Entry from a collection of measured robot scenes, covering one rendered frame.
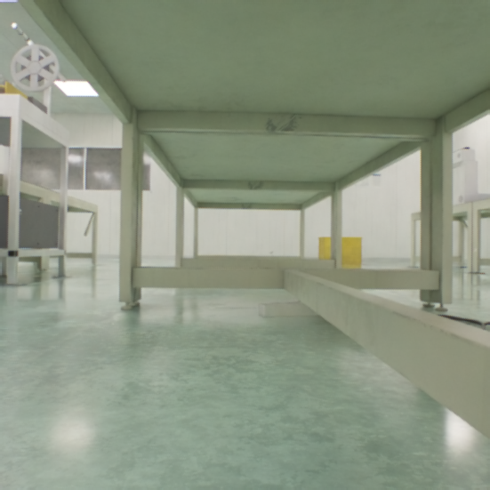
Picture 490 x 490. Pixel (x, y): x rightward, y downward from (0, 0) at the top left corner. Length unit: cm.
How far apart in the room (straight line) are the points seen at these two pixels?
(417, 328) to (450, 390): 8
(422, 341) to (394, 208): 781
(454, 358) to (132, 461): 33
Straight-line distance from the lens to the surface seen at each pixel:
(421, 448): 52
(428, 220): 167
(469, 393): 38
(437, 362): 42
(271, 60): 113
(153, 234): 766
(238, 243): 752
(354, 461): 47
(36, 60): 324
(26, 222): 269
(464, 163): 522
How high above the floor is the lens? 22
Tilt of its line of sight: 1 degrees up
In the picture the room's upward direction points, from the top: 1 degrees clockwise
